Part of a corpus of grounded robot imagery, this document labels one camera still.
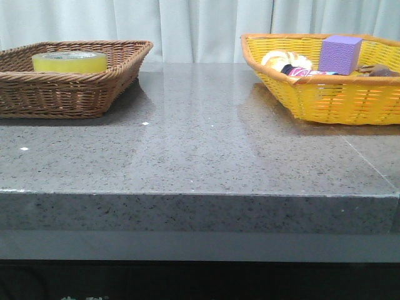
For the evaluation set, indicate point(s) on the yellow-green tape roll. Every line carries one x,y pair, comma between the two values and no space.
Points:
82,62

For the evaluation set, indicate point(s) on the white and tan bread roll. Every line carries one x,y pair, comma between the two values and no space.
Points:
277,59

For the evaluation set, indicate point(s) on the black pink labelled bottle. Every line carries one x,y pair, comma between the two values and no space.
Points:
295,71

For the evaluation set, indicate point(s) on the white curtain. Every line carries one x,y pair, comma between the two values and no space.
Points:
191,31

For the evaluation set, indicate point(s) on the yellow woven plastic basket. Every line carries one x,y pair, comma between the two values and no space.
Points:
351,100

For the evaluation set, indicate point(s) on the purple foam cube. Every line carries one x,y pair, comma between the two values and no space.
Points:
340,54

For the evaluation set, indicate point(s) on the brown wicker basket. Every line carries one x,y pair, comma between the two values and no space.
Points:
26,93

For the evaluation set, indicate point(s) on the brown dried leaf toy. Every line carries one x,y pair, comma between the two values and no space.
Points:
376,70

